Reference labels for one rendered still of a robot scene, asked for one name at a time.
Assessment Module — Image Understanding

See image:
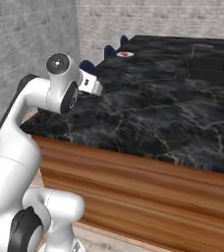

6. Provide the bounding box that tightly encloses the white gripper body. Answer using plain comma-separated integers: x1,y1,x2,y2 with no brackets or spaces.
88,78,104,97

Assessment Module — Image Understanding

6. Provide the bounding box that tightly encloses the white round plate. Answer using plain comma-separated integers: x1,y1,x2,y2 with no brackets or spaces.
116,50,136,60

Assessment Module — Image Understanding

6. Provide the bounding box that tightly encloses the wooden kitchen island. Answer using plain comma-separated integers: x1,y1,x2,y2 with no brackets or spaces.
20,34,224,252

